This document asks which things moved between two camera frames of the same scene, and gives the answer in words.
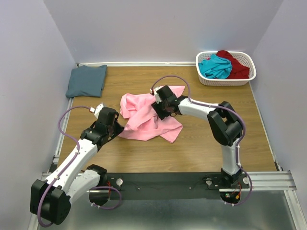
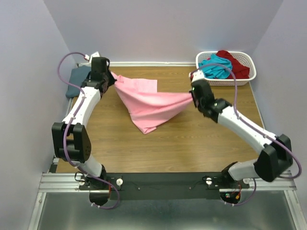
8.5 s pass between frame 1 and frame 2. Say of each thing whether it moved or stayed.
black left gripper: moved
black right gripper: moved
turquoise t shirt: stayed
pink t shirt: moved
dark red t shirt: stayed
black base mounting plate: stayed
